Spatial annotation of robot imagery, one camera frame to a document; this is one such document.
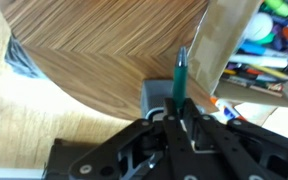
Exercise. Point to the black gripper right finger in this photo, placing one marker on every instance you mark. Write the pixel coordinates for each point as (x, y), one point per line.
(201, 148)

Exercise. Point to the orange capped glue stick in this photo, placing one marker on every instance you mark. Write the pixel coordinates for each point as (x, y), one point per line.
(227, 109)

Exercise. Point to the grey mesh basket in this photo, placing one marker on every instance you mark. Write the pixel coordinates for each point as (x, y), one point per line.
(153, 94)

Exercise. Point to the white ball in box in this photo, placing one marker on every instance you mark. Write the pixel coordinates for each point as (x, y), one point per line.
(259, 27)

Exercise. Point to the wooden side table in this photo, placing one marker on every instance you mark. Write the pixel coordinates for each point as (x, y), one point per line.
(100, 51)

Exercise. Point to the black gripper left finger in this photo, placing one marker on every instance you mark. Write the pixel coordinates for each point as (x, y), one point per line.
(128, 155)

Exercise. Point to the green pen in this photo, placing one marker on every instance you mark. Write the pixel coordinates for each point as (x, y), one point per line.
(180, 77)

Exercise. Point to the yellow pencil in box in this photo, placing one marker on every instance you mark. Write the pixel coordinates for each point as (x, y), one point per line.
(270, 71)

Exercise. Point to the white marker in box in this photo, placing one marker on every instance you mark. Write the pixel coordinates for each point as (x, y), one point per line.
(267, 61)

